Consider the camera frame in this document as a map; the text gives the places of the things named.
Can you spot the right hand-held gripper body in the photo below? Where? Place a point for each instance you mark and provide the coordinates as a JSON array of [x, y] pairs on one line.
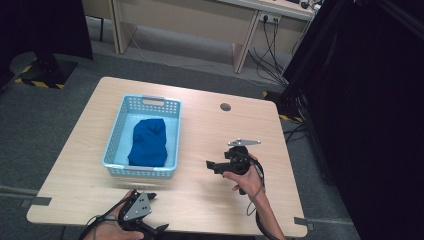
[[239, 160]]

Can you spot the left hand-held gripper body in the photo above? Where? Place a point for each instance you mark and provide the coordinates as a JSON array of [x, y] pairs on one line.
[[137, 207]]

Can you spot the blue cloth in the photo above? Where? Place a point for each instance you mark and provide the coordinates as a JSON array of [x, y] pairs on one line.
[[148, 141]]

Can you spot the light blue plastic basket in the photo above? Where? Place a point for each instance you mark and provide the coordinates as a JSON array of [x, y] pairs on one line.
[[116, 133]]

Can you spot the person's right hand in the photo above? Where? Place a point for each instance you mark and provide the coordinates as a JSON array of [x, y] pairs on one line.
[[248, 181]]

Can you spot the person's left hand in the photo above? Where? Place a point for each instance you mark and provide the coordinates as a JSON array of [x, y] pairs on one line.
[[115, 231]]

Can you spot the grey tape piece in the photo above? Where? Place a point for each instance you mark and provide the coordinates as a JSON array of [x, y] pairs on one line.
[[36, 201], [303, 222]]

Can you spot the large black curtain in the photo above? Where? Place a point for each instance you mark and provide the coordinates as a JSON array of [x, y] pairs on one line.
[[366, 116]]

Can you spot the white power socket strip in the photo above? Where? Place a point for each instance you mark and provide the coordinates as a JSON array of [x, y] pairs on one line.
[[269, 17]]

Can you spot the beige wooden desk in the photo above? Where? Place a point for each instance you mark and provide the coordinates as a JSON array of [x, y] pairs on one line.
[[186, 20]]

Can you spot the black stand base hazard tape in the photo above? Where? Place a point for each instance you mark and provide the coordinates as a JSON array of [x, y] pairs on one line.
[[46, 71]]

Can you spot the small black curtain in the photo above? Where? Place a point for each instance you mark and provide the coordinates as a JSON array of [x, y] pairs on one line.
[[43, 26]]

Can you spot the black base plate hazard tape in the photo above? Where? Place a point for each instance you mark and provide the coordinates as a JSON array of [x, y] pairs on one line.
[[286, 110]]

